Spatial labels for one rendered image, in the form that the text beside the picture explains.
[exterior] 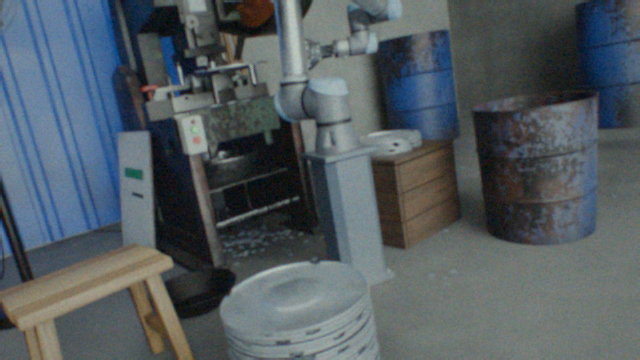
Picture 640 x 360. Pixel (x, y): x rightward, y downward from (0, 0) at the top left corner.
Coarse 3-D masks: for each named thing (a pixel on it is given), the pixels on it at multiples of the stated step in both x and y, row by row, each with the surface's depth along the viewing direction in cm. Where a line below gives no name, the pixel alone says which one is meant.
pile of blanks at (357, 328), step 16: (368, 288) 89; (368, 304) 86; (336, 320) 80; (352, 320) 82; (368, 320) 86; (240, 336) 80; (256, 336) 79; (288, 336) 77; (304, 336) 77; (320, 336) 79; (336, 336) 80; (352, 336) 82; (368, 336) 85; (240, 352) 83; (256, 352) 80; (272, 352) 78; (288, 352) 78; (304, 352) 78; (320, 352) 79; (336, 352) 79; (352, 352) 82; (368, 352) 85
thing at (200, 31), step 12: (192, 0) 191; (204, 0) 195; (192, 12) 192; (204, 12) 195; (192, 24) 191; (204, 24) 196; (216, 24) 199; (180, 36) 197; (192, 36) 193; (204, 36) 193; (216, 36) 196; (180, 48) 200; (192, 48) 194
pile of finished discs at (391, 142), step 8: (368, 136) 206; (376, 136) 198; (384, 136) 194; (392, 136) 190; (400, 136) 191; (408, 136) 187; (416, 136) 185; (376, 144) 181; (384, 144) 180; (392, 144) 187; (400, 144) 181; (408, 144) 183; (416, 144) 185; (376, 152) 182; (384, 152) 181; (392, 152) 181; (400, 152) 181
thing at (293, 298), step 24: (312, 264) 104; (336, 264) 102; (240, 288) 98; (264, 288) 96; (288, 288) 93; (312, 288) 91; (336, 288) 90; (360, 288) 89; (240, 312) 87; (264, 312) 86; (288, 312) 84; (312, 312) 83; (336, 312) 81
